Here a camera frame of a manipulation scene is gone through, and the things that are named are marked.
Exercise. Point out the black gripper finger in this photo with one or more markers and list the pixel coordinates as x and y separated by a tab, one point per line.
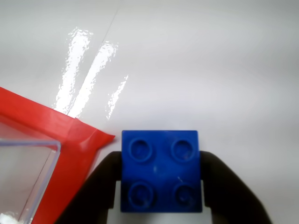
98	186
231	191

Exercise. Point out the blue lego brick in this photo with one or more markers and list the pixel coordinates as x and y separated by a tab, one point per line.
161	170

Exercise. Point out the transparent plastic box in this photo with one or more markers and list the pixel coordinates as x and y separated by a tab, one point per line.
25	177

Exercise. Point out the red tape frame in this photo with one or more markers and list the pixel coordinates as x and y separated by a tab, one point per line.
70	144

